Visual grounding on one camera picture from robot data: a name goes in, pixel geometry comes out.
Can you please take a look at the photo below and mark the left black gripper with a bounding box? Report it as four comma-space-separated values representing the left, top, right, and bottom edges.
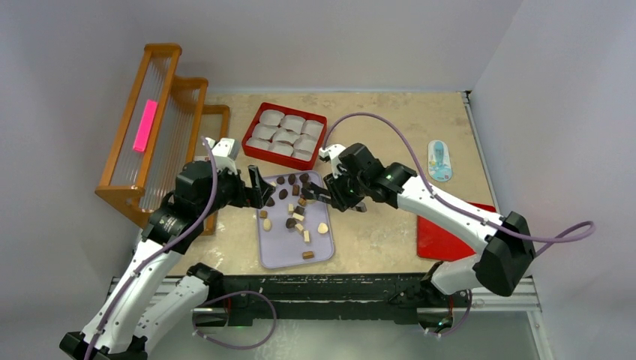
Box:
197, 160, 273, 218

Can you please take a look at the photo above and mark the white block chocolate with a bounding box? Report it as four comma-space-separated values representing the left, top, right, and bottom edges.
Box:
292, 212, 305, 222

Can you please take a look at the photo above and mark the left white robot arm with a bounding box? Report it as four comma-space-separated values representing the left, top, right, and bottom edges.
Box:
59, 160, 275, 359

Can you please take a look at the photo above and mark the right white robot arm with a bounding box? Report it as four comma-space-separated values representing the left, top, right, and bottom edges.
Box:
301, 143, 536, 305

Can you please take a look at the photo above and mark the dark chocolate tray centre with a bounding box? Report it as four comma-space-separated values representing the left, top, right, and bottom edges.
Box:
285, 217, 297, 229

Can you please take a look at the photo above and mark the white heart chocolate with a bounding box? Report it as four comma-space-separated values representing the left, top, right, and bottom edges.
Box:
317, 223, 329, 234

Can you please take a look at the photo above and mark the red chocolate box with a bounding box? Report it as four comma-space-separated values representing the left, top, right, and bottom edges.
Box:
241, 102, 328, 170

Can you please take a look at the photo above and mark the lavender plastic tray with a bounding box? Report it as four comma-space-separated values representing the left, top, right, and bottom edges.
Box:
256, 171, 335, 269

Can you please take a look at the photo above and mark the orange wooden tiered rack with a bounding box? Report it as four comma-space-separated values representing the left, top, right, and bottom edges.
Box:
94, 43, 230, 229

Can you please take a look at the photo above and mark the blue white sticker card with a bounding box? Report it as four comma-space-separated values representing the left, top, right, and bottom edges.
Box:
427, 140, 453, 182

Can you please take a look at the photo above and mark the red box lid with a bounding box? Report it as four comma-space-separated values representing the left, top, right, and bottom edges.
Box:
416, 217, 476, 262

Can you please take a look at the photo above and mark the pink rectangular block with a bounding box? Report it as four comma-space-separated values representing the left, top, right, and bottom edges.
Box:
132, 100, 158, 152

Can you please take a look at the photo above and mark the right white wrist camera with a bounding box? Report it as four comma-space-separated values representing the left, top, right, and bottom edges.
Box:
319, 144, 346, 179

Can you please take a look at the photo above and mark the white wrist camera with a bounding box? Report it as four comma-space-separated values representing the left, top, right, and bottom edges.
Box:
201, 136, 240, 175
319, 144, 346, 179

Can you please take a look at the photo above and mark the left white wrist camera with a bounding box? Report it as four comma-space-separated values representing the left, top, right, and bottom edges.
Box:
201, 136, 240, 175

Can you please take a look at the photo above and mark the black metal base rail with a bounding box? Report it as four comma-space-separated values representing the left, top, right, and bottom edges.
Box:
106, 271, 542, 329

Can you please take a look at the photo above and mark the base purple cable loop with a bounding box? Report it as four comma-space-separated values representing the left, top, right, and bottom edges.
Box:
190, 290, 278, 351

